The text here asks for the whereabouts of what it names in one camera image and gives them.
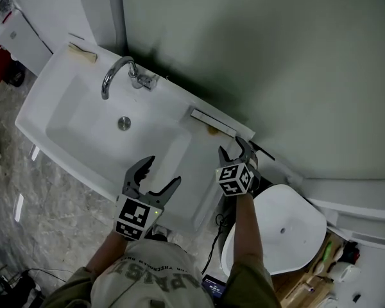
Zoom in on white bathtub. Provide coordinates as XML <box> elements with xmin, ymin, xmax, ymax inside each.
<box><xmin>221</xmin><ymin>184</ymin><xmax>328</xmax><ymax>277</ymax></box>

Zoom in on person's white and olive shirt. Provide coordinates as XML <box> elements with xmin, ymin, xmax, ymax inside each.
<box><xmin>40</xmin><ymin>239</ymin><xmax>282</xmax><ymax>308</ymax></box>

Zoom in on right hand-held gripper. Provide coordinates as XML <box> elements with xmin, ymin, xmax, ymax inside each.
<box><xmin>215</xmin><ymin>135</ymin><xmax>261</xmax><ymax>199</ymax></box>

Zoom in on wooden side box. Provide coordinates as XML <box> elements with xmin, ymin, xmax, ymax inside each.
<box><xmin>272</xmin><ymin>232</ymin><xmax>345</xmax><ymax>308</ymax></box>

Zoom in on black shoe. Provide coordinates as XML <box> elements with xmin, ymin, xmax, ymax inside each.
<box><xmin>4</xmin><ymin>71</ymin><xmax>25</xmax><ymax>88</ymax></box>

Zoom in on black phone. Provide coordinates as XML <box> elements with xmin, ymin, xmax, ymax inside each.
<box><xmin>201</xmin><ymin>274</ymin><xmax>227</xmax><ymax>298</ymax></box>

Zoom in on white water dispenser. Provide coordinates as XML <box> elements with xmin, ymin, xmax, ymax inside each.
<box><xmin>0</xmin><ymin>8</ymin><xmax>54</xmax><ymax>76</ymax></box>

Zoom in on white toilet paper roll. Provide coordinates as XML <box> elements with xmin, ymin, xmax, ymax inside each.
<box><xmin>335</xmin><ymin>261</ymin><xmax>362</xmax><ymax>284</ymax></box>

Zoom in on chrome faucet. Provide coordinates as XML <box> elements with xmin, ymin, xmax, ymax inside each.
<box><xmin>101</xmin><ymin>55</ymin><xmax>160</xmax><ymax>101</ymax></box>

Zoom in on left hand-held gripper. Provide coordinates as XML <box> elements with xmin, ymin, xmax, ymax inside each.
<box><xmin>115</xmin><ymin>155</ymin><xmax>182</xmax><ymax>242</ymax></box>

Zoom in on person's right forearm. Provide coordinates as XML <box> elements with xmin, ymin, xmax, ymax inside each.
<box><xmin>232</xmin><ymin>192</ymin><xmax>266</xmax><ymax>270</ymax></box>

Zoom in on beige bar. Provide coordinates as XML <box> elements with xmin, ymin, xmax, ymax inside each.
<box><xmin>67</xmin><ymin>42</ymin><xmax>98</xmax><ymax>65</ymax></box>

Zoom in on white ceramic sink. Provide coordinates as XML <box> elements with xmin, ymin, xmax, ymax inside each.
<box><xmin>15</xmin><ymin>42</ymin><xmax>256</xmax><ymax>234</ymax></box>

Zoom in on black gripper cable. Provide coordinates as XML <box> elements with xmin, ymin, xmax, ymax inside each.
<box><xmin>201</xmin><ymin>213</ymin><xmax>230</xmax><ymax>276</ymax></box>

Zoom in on person's left forearm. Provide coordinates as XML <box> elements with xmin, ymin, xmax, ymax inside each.
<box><xmin>86</xmin><ymin>229</ymin><xmax>130</xmax><ymax>279</ymax></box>

